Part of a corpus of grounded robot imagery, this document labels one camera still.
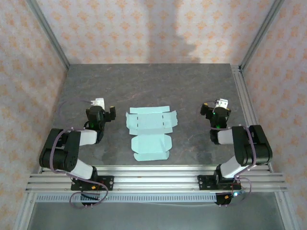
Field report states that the light teal paper box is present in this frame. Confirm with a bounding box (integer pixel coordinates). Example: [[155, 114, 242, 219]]
[[125, 105, 178, 162]]

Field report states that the grey metal panel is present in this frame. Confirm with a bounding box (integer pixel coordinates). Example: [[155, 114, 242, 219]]
[[26, 202, 286, 230]]

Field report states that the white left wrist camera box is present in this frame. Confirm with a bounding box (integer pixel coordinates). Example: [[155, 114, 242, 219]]
[[92, 97, 106, 108]]

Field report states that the aluminium side rail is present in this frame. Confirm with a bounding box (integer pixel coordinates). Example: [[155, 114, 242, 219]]
[[230, 64, 273, 172]]

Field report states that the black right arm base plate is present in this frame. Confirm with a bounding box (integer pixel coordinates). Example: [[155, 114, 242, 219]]
[[197, 174, 242, 191]]

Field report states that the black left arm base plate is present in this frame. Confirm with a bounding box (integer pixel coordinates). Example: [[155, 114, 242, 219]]
[[71, 175, 115, 192]]

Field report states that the narrow aluminium rail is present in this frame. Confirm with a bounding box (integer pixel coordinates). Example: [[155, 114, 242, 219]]
[[38, 164, 273, 173]]

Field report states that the black electronics board with wires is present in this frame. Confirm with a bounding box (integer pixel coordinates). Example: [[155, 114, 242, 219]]
[[214, 191, 245, 207]]

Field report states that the wide aluminium base rail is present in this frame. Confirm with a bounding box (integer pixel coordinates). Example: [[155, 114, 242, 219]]
[[25, 173, 288, 192]]

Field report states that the aluminium frame post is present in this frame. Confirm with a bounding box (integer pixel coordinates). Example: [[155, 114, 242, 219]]
[[274, 191, 300, 230], [25, 0, 71, 70], [14, 191, 36, 230], [238, 0, 286, 71]]

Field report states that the grey slotted cable duct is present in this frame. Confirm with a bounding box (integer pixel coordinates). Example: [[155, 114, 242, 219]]
[[35, 193, 218, 203]]

